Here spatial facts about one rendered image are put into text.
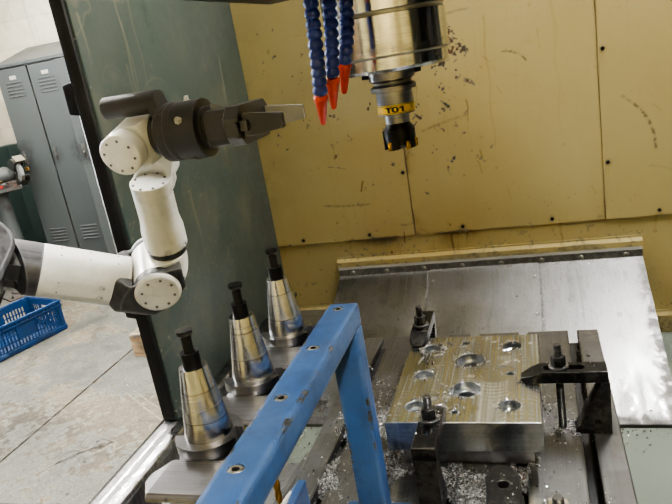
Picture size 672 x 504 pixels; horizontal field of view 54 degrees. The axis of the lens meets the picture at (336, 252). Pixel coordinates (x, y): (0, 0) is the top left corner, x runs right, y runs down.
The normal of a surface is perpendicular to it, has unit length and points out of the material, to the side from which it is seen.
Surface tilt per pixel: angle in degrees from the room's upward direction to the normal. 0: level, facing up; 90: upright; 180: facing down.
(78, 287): 110
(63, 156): 90
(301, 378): 0
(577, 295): 24
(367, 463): 90
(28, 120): 90
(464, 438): 90
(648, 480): 0
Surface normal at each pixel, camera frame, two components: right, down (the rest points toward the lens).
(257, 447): -0.17, -0.94
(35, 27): -0.25, 0.32
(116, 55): 0.95, -0.07
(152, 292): 0.29, 0.55
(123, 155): -0.21, 0.59
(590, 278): -0.25, -0.73
